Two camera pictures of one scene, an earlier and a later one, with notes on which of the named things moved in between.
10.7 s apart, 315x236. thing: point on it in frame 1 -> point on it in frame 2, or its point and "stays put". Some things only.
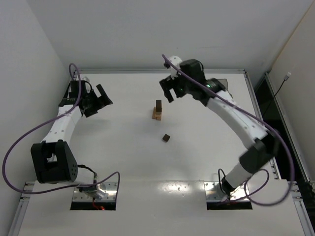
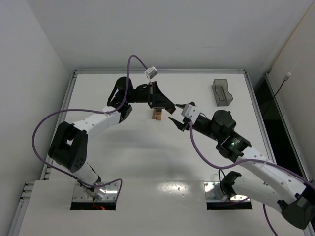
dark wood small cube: x=166 y=137 -> x=170 y=109
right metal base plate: x=213 y=193 stays put
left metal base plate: x=110 y=188 stays put
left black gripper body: x=93 y=103 -> x=150 y=95
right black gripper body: x=171 y=86 -> x=186 y=121
